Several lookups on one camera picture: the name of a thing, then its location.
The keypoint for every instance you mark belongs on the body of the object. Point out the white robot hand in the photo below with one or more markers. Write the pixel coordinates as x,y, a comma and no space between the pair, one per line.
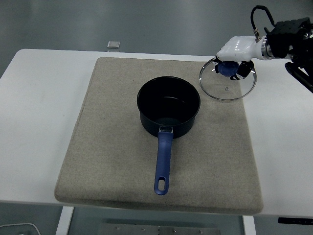
239,47

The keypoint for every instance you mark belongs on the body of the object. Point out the white table leg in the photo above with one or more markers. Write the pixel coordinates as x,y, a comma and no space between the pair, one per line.
64,220
249,226

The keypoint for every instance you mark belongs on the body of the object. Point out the white rounded floor object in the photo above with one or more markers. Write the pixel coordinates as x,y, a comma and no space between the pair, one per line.
12,229

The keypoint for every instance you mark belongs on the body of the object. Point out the glass pot lid blue knob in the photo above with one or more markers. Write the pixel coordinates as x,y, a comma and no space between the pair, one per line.
228,70

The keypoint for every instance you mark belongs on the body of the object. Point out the grey metal plate with screws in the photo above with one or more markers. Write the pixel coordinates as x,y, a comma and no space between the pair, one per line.
127,230

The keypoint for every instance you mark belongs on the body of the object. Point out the black bar under table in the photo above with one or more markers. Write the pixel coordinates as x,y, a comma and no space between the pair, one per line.
296,221

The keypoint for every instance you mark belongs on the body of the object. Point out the beige fabric mat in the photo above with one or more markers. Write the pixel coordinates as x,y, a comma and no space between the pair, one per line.
110,147

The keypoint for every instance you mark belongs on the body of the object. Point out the small silver square floor plate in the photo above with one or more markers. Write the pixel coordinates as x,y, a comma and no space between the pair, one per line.
114,44

